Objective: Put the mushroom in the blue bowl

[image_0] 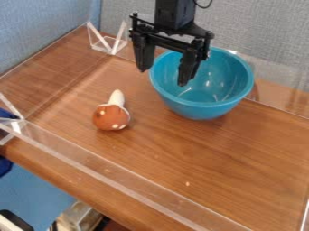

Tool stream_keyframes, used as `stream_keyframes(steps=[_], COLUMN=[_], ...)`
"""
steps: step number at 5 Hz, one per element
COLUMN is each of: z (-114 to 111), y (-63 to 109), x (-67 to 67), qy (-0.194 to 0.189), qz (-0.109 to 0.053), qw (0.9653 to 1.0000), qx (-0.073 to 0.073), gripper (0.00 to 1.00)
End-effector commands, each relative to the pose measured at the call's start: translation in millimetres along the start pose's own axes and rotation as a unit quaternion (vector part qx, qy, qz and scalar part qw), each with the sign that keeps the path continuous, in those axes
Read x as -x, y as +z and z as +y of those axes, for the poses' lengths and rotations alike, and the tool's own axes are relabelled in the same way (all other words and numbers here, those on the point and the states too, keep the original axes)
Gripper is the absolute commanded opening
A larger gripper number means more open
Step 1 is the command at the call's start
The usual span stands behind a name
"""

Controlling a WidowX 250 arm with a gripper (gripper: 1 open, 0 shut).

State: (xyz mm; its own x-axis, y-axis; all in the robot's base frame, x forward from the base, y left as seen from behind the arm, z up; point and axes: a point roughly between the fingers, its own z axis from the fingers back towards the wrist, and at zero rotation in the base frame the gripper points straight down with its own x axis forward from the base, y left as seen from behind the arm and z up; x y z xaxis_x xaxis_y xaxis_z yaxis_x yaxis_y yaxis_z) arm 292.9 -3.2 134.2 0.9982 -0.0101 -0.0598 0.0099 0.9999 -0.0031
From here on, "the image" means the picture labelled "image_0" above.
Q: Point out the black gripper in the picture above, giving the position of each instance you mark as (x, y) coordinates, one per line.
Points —
(174, 31)

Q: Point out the brown and white toy mushroom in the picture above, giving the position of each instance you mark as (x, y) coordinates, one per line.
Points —
(111, 116)

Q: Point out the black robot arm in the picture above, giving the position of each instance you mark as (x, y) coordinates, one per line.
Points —
(178, 6)

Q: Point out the blue bowl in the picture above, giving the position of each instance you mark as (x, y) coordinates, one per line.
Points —
(222, 83)

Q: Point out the clear acrylic front barrier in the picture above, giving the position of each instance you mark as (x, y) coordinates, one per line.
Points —
(163, 200)

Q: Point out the blue object at left edge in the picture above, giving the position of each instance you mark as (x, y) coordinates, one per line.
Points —
(5, 164)

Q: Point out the grey metal floor object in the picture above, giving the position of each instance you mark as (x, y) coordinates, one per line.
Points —
(79, 218)

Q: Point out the black and white floor object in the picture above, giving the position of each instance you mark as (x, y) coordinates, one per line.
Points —
(12, 223)

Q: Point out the clear acrylic corner bracket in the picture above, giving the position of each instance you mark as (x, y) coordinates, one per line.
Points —
(104, 43)

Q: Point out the clear acrylic left bracket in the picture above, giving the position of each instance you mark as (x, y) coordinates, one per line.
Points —
(13, 124)

